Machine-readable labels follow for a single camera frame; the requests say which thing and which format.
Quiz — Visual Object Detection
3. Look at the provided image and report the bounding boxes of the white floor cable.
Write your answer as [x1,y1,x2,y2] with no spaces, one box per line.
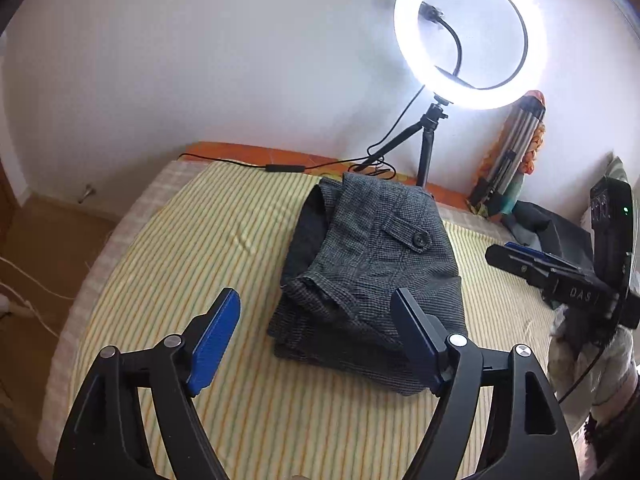
[0,254,77,341]

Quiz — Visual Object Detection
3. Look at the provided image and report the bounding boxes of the orange bed base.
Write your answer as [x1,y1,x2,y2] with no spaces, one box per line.
[181,141,473,211]

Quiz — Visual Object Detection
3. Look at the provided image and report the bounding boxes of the striped yellow bed sheet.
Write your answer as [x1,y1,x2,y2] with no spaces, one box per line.
[37,160,601,480]

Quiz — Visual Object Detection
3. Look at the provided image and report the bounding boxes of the black tripod stand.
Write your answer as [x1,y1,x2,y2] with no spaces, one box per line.
[356,94,455,189]

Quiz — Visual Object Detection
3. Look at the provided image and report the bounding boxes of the dark cloth at bed edge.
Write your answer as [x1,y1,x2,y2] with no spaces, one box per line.
[501,200,597,275]

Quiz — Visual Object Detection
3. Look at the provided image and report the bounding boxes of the person's right forearm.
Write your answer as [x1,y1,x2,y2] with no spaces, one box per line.
[546,305,640,423]

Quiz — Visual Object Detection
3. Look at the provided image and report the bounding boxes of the black gooseneck phone holder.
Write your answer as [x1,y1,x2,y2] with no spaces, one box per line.
[419,2,464,80]

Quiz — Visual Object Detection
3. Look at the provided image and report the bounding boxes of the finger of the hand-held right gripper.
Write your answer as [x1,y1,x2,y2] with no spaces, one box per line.
[485,246,557,292]
[504,242,594,274]

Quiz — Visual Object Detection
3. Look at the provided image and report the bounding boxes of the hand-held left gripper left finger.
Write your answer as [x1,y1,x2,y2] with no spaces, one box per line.
[52,287,242,480]

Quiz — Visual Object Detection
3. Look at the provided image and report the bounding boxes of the folded silver tripod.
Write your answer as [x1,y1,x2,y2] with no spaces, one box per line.
[470,102,543,218]

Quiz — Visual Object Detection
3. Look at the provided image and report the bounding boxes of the white ring light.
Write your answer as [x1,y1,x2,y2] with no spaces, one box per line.
[393,0,549,112]

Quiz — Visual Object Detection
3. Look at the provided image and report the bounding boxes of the grey checked pants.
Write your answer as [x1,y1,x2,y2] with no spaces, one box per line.
[266,171,469,397]

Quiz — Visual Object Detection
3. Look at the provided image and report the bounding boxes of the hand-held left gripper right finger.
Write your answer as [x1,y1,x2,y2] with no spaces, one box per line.
[390,287,581,480]

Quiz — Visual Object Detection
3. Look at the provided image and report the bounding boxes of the black ring light cable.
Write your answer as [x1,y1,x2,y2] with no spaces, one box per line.
[179,85,427,179]

